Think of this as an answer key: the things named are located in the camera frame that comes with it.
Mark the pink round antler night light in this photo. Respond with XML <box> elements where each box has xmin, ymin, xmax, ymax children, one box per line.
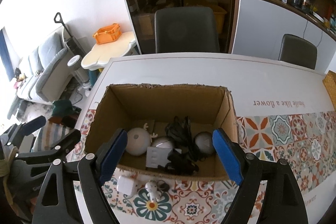
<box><xmin>125</xmin><ymin>123</ymin><xmax>158</xmax><ymax>156</ymax></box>

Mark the white battery charger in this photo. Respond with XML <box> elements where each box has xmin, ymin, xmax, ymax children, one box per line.
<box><xmin>146</xmin><ymin>147</ymin><xmax>173</xmax><ymax>168</ymax></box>

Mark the black power adapter with cable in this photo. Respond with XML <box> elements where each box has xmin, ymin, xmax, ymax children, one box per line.
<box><xmin>158</xmin><ymin>149</ymin><xmax>199</xmax><ymax>176</ymax></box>

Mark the striped fabric chair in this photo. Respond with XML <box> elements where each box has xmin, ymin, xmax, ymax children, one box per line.
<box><xmin>31</xmin><ymin>117</ymin><xmax>76</xmax><ymax>152</ymax></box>

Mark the white square power adapter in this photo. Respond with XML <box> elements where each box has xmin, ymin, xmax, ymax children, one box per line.
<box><xmin>117</xmin><ymin>175</ymin><xmax>139</xmax><ymax>196</ymax></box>

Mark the green cap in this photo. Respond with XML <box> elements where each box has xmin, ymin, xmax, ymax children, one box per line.
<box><xmin>52</xmin><ymin>100</ymin><xmax>81</xmax><ymax>117</ymax></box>

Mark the grey sofa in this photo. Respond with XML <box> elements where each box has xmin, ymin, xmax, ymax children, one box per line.
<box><xmin>17</xmin><ymin>27</ymin><xmax>74</xmax><ymax>105</ymax></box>

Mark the patterned tile table mat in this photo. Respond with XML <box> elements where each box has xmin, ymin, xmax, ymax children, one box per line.
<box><xmin>102</xmin><ymin>111</ymin><xmax>335</xmax><ymax>223</ymax></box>

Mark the white round device in box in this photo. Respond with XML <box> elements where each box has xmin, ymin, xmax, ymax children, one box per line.
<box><xmin>151</xmin><ymin>136</ymin><xmax>174</xmax><ymax>149</ymax></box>

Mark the brown cardboard box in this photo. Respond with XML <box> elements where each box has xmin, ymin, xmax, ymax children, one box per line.
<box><xmin>84</xmin><ymin>82</ymin><xmax>240</xmax><ymax>183</ymax></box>

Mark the upright vacuum cleaner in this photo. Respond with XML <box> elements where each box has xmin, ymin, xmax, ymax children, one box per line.
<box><xmin>54</xmin><ymin>12</ymin><xmax>86</xmax><ymax>58</ymax></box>

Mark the grey round night light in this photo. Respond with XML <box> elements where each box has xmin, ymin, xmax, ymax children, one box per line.
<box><xmin>194</xmin><ymin>131</ymin><xmax>215</xmax><ymax>155</ymax></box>

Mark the cream flower shaped kids table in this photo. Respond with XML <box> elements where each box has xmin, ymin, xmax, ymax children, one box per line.
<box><xmin>81</xmin><ymin>31</ymin><xmax>137</xmax><ymax>71</ymax></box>

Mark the woven wicker tissue box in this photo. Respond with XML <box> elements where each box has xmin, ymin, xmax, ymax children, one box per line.
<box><xmin>323</xmin><ymin>71</ymin><xmax>336</xmax><ymax>110</ymax></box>

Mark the orange plastic crate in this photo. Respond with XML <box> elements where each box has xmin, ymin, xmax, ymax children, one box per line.
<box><xmin>93</xmin><ymin>23</ymin><xmax>122</xmax><ymax>45</ymax></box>

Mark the dark dining chair right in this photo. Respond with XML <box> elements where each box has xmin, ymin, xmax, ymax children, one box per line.
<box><xmin>278</xmin><ymin>34</ymin><xmax>317</xmax><ymax>70</ymax></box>

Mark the dark dining chair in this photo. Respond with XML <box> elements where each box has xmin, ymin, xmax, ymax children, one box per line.
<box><xmin>154</xmin><ymin>6</ymin><xmax>220</xmax><ymax>53</ymax></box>
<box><xmin>278</xmin><ymin>34</ymin><xmax>317</xmax><ymax>70</ymax></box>

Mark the dark dining chair centre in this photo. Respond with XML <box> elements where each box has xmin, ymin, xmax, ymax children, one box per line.
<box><xmin>154</xmin><ymin>6</ymin><xmax>220</xmax><ymax>53</ymax></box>

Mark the white sideboard with shelves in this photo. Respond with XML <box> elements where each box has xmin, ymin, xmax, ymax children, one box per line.
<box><xmin>228</xmin><ymin>0</ymin><xmax>335</xmax><ymax>73</ymax></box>

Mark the white doll figure keychain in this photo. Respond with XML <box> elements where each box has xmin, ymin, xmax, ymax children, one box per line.
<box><xmin>145</xmin><ymin>180</ymin><xmax>170</xmax><ymax>202</ymax></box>

